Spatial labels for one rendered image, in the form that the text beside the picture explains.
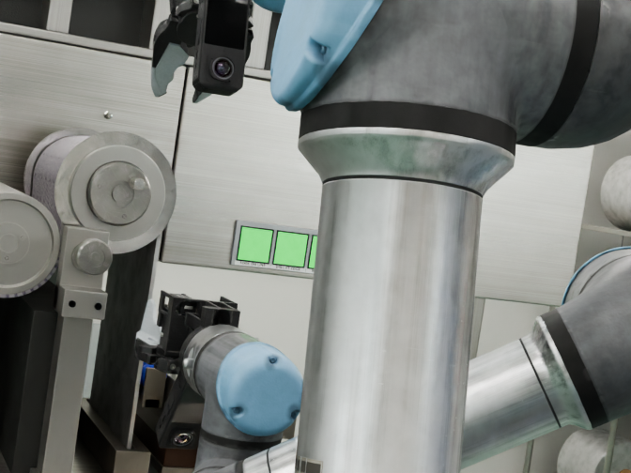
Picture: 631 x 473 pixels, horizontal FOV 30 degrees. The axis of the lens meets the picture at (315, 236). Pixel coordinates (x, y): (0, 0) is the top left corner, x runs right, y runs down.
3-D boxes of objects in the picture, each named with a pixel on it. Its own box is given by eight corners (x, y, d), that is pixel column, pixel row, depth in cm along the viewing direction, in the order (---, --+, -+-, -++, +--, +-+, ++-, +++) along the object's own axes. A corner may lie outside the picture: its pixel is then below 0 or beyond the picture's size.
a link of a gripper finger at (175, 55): (156, 63, 130) (193, 7, 123) (159, 104, 126) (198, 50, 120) (130, 55, 128) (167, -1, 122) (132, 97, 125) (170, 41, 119)
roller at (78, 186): (50, 196, 138) (115, 125, 140) (18, 183, 162) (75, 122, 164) (121, 260, 142) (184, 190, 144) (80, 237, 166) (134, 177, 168)
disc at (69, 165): (28, 197, 138) (113, 105, 141) (27, 196, 138) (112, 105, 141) (120, 279, 143) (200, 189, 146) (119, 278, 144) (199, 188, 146)
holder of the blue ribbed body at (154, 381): (141, 407, 146) (146, 368, 146) (102, 369, 167) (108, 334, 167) (165, 408, 148) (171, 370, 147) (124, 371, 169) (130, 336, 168)
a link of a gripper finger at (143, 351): (163, 337, 132) (196, 353, 124) (161, 352, 132) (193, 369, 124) (124, 334, 129) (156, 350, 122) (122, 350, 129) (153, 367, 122)
